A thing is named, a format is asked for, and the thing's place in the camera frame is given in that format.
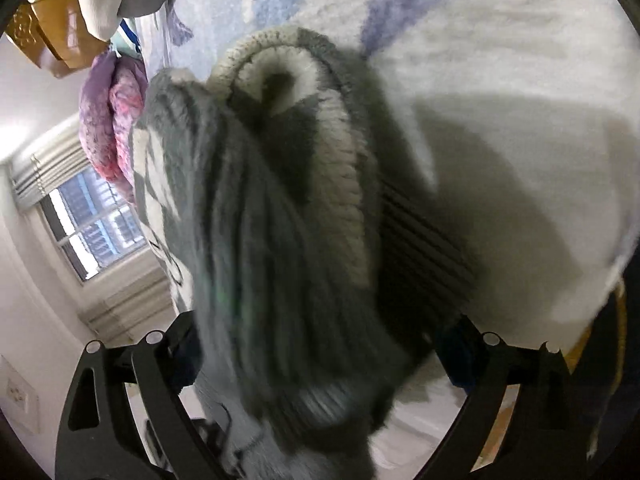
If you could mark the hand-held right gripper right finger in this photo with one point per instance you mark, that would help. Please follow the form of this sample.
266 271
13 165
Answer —
460 357

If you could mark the bed with leaf print sheet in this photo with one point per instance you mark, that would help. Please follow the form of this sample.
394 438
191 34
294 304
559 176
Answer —
500 60

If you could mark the folded white cloth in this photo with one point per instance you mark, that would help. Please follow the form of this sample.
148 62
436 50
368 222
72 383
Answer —
100 0

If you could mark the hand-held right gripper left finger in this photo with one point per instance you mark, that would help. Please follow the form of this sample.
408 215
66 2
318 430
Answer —
182 360

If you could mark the barred window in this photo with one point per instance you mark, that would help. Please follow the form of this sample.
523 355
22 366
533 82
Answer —
90 230

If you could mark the grey white checkered cardigan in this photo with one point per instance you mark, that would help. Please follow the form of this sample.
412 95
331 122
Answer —
260 260

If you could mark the striped teal pillow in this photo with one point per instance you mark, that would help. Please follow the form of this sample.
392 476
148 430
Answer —
125 37

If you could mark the grey beige striped curtain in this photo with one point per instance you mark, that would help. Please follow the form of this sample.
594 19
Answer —
130 305
45 167

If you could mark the white wall socket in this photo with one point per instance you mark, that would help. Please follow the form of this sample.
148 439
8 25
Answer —
20 395

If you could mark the purple floral quilt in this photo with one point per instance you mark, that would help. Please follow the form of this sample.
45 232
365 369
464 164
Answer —
110 120

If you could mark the wooden headboard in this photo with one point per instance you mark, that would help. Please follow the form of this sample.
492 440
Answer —
55 35

